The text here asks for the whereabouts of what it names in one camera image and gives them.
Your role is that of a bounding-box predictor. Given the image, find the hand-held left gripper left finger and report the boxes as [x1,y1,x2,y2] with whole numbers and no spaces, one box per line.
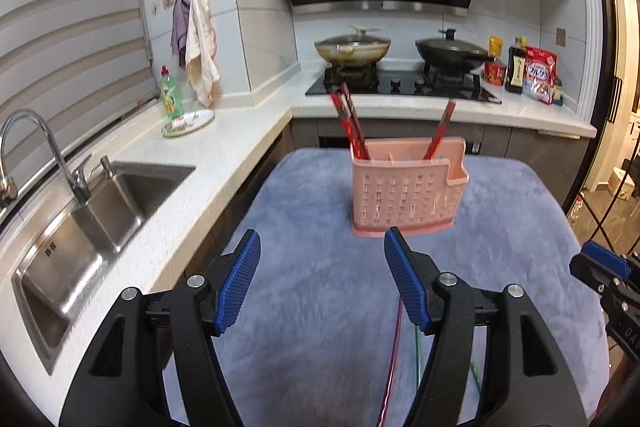
[59,229,262,427]

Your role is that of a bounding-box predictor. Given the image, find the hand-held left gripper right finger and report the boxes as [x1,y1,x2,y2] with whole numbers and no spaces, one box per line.
[384,227,589,427]

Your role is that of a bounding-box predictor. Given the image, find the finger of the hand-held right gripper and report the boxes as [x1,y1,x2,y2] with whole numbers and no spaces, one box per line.
[582,241,630,279]
[569,254,619,296]

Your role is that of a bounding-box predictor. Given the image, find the green chopstick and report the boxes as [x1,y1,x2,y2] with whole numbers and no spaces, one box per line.
[414,327,423,390]

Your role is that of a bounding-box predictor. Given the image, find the maroon chopstick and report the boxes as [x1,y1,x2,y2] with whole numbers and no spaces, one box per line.
[377,299,403,427]

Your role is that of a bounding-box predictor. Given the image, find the pink perforated utensil holder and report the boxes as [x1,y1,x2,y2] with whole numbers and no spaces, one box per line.
[350,137,471,238]

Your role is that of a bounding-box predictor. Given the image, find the bright red chopstick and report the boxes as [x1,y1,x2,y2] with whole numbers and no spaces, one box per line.
[333,91,364,158]
[426,101,457,160]

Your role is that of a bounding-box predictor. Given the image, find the dark red chopstick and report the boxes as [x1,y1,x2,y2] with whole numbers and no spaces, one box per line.
[343,82,371,159]
[340,83,367,158]
[329,92,360,158]

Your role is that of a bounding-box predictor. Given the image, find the blue-grey plush blanket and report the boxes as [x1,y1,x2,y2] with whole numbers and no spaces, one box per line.
[162,147,614,427]

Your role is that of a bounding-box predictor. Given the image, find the stainless steel sink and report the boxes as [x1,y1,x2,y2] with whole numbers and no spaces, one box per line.
[10,159,197,376]

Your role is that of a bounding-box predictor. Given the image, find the patterned plate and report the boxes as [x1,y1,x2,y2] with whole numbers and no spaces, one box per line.
[161,109,216,139]

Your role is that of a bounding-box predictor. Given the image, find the black framed glass door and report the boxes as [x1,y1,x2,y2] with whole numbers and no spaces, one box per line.
[575,0,640,258]

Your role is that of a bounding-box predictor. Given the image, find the red and white cereal bag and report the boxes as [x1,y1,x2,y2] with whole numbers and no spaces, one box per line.
[522,47,559,106]

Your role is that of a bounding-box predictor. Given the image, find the green dish soap bottle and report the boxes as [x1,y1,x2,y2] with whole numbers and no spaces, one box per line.
[159,66,186,123]

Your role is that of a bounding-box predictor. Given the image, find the black gas stove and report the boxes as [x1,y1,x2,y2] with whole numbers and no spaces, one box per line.
[305,64,503,104]

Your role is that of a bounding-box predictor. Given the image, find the dark soy sauce bottle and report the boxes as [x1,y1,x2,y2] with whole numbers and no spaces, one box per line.
[505,38,529,94]

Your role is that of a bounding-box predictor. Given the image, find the black wok with lid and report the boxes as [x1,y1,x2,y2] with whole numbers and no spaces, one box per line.
[415,28,496,76]

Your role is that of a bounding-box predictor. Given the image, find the cream hanging towel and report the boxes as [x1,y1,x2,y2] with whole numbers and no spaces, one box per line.
[185,0,221,108]

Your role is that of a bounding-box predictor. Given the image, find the golden wok with lid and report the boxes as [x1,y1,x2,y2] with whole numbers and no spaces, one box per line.
[314,25,392,68]

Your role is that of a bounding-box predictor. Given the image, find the chrome kitchen faucet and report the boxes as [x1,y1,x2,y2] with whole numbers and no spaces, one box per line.
[0,109,94,208]

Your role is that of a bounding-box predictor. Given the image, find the purple hanging cloth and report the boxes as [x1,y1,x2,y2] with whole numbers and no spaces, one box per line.
[171,0,194,58]

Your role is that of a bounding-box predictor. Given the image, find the white window blinds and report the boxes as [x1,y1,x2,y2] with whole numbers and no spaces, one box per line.
[0,0,157,170]

